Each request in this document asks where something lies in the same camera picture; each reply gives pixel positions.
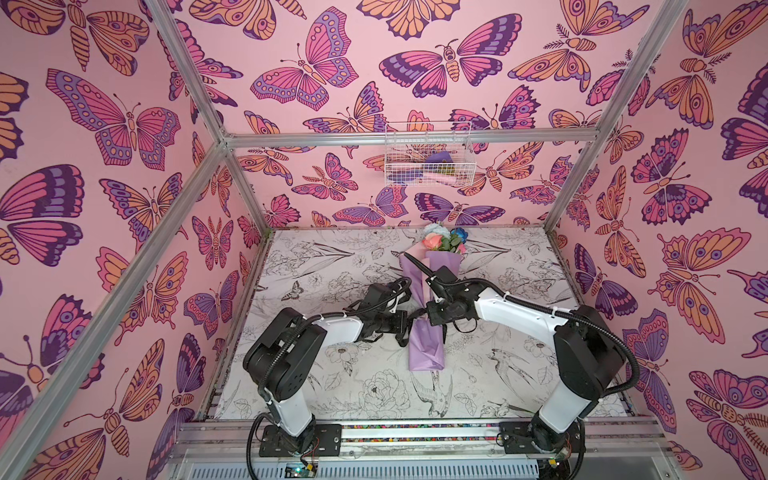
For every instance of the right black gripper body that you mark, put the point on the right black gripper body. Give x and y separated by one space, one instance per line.
435 309

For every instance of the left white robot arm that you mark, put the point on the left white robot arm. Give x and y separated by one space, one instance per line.
281 359

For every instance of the pink fake rose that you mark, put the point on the pink fake rose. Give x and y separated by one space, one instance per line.
433 241

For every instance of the pink purple wrapping paper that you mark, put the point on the pink purple wrapping paper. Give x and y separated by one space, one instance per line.
426 343

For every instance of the white wire basket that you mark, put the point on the white wire basket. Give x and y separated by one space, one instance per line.
429 157

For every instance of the black ribbon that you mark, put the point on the black ribbon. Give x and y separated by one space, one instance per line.
416 314

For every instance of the blue fake flower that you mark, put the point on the blue fake flower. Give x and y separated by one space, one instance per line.
458 236

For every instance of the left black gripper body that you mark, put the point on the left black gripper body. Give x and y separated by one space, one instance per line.
390 323

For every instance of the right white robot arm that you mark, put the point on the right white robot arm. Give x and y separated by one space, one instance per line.
592 361

